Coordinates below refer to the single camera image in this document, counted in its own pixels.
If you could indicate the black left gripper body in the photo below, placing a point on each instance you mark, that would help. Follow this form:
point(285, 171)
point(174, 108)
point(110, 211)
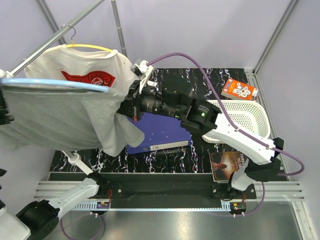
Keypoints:
point(4, 112)

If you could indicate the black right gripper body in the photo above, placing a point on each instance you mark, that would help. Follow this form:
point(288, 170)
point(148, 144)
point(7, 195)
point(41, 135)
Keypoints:
point(135, 99)

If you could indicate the light blue plastic hanger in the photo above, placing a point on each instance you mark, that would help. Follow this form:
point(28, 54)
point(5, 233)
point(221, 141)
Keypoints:
point(54, 82)

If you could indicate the grey t shirt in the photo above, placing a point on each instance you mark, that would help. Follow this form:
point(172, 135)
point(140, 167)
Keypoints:
point(67, 120)

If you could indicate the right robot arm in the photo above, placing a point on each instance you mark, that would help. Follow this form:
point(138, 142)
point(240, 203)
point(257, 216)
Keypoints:
point(201, 117)

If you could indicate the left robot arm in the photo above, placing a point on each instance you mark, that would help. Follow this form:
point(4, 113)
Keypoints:
point(36, 220)

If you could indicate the white t shirt red print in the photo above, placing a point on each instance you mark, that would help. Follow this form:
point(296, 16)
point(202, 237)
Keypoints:
point(104, 68)

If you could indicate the yellow plastic hanger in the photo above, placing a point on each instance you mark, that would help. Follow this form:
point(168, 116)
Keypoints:
point(90, 46)

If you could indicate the metal clothes rack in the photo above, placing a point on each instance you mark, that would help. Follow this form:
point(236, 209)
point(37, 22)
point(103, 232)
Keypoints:
point(57, 35)

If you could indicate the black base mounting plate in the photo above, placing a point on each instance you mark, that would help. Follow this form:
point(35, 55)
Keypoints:
point(169, 191)

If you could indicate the dark brown book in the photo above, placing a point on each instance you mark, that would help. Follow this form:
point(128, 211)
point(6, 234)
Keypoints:
point(223, 164)

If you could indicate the white plastic basket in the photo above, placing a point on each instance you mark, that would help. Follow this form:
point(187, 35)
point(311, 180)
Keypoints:
point(249, 115)

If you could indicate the blue ring binder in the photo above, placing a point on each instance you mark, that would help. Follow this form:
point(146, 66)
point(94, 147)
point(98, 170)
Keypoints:
point(160, 133)

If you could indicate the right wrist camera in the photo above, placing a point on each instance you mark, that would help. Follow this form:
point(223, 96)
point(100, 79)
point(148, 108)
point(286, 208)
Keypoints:
point(143, 71)

